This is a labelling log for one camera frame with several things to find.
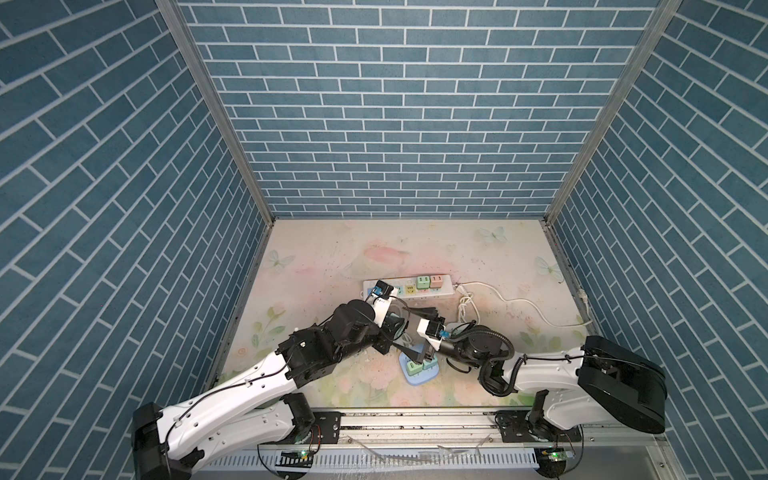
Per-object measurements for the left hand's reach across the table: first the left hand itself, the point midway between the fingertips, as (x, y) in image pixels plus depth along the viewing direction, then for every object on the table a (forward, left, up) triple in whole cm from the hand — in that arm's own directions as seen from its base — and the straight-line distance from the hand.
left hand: (408, 323), depth 70 cm
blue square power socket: (-6, -5, -19) cm, 21 cm away
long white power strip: (+21, -1, -18) cm, 27 cm away
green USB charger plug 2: (+21, -6, -14) cm, 26 cm away
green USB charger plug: (-4, -6, -17) cm, 18 cm away
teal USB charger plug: (-6, -2, -14) cm, 16 cm away
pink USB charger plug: (+21, -10, -13) cm, 27 cm away
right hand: (0, +1, -2) cm, 2 cm away
